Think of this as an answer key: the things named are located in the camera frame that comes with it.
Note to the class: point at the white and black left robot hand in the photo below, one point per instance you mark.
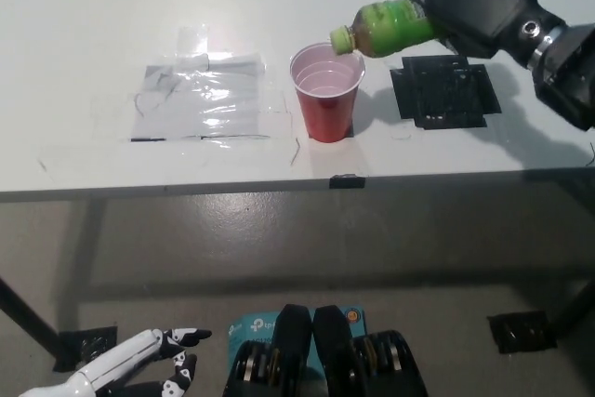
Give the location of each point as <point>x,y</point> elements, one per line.
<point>118,360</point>

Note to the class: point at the green tea bottle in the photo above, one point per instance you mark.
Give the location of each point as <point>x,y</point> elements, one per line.
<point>395,25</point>

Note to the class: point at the red plastic cup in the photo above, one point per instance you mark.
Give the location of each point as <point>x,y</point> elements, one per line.
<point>327,113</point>

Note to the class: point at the black robot body blocks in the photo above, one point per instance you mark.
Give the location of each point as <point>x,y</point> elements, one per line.
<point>332,355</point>

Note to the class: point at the black metal table leg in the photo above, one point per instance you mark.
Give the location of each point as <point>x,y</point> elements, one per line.
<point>28,313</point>

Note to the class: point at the black tape square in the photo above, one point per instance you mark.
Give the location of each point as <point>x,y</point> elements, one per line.
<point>441,90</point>

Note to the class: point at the teal router box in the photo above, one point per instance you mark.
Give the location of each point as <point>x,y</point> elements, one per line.
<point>253,327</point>

